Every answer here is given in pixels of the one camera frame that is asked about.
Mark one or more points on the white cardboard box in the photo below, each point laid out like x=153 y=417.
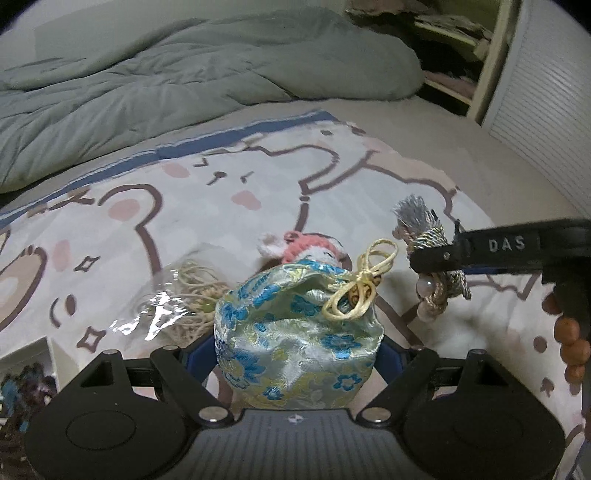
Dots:
x=41 y=353

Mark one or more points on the beige folded cloth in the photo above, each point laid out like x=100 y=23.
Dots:
x=455 y=27

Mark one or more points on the cream open shelf unit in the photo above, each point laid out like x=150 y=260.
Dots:
x=491 y=60

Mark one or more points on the mauve crumpled cloth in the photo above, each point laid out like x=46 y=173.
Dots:
x=378 y=8

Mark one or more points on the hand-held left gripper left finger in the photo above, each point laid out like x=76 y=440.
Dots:
x=205 y=353

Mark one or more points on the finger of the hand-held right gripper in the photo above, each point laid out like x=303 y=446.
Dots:
x=489 y=251

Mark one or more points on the pink crochet doll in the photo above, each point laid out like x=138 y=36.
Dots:
x=304 y=247

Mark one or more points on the white slatted panel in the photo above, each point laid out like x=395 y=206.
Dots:
x=549 y=92

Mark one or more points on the beige bed sheet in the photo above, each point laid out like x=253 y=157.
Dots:
x=485 y=161

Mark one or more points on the dark clothes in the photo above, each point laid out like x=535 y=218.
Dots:
x=450 y=60

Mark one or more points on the bear printed blanket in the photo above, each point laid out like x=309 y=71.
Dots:
x=161 y=221

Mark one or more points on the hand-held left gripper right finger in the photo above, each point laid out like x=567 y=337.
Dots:
x=392 y=356

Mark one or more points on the grey duvet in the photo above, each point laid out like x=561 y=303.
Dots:
x=184 y=83

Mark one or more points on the pink folded cloth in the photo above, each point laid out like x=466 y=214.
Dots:
x=448 y=83

